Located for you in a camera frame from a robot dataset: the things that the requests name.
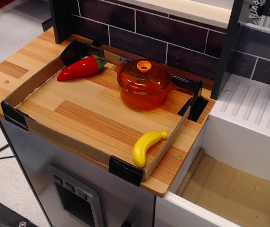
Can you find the red toy chili pepper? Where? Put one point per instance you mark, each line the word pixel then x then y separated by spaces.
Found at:
pixel 84 67

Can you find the silver toy dishwasher front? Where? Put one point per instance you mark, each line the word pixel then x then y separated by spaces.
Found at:
pixel 74 192

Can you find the cardboard fence with black tape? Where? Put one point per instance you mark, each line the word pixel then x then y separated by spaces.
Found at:
pixel 88 117

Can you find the yellow toy banana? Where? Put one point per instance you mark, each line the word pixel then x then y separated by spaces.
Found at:
pixel 146 141

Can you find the white toy sink unit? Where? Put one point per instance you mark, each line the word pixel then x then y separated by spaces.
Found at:
pixel 225 180

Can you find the dark shelf upright post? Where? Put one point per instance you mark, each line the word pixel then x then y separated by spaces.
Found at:
pixel 221 78

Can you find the orange transparent pot lid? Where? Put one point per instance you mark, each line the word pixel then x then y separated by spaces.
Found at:
pixel 143 76

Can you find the orange transparent plastic pot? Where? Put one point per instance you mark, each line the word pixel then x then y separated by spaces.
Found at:
pixel 145 102

